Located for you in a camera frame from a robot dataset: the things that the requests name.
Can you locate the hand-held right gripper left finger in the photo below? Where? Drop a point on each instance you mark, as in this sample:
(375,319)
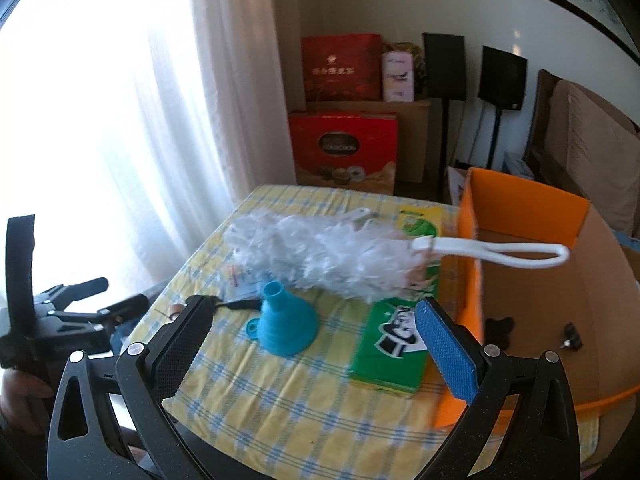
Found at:
(180,345)

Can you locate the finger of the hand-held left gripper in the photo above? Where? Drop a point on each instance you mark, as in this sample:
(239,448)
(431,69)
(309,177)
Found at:
(80,288)
(125,307)

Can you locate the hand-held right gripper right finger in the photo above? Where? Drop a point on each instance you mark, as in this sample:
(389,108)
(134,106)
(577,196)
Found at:
(445,355)

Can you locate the blue silicone funnel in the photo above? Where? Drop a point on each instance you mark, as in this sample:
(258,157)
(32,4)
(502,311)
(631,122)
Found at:
(282,325)

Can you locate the cardboard box with orange flaps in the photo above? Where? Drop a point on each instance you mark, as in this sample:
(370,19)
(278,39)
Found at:
(575,300)

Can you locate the white fluffy duster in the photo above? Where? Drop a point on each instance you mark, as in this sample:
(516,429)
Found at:
(325,250)

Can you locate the person's left hand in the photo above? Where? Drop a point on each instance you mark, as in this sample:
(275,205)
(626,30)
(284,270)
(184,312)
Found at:
(20,395)

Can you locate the green box with figure print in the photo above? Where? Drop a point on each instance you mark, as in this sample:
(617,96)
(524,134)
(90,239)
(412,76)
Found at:
(385,360)

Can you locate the clear packet with label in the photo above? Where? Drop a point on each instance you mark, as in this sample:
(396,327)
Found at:
(240,282)

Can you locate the small white appliance box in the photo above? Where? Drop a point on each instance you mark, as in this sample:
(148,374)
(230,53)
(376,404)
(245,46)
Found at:
(517,164)

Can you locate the black speaker stand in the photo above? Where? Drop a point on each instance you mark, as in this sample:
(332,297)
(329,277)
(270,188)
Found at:
(494,135)
(446,150)

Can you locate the blue and white cloth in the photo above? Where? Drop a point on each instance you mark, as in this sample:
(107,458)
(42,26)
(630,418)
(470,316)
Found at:
(627,241)

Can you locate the brown cardboard box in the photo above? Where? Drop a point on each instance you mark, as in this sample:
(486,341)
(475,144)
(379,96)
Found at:
(414,135)

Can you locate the red chocolate gift box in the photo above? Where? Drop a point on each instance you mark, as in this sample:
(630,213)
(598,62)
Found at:
(342,145)

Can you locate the white sheer curtain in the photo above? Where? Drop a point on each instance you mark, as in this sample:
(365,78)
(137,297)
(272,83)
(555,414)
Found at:
(225,85)

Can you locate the beige sofa cushion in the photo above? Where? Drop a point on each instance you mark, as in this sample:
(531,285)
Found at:
(590,130)

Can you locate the pink tissue pack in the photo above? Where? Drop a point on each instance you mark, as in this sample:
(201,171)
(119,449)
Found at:
(398,77)

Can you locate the black speaker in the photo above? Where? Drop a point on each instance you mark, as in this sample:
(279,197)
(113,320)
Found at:
(502,77)
(444,65)

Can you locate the red gift box upper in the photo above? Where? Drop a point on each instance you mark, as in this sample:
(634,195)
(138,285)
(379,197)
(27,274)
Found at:
(342,67)

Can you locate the dark wooden sofa frame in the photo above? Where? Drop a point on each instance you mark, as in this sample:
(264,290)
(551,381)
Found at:
(540,125)

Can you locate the dark framed wall picture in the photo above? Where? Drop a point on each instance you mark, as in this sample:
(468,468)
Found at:
(575,0)

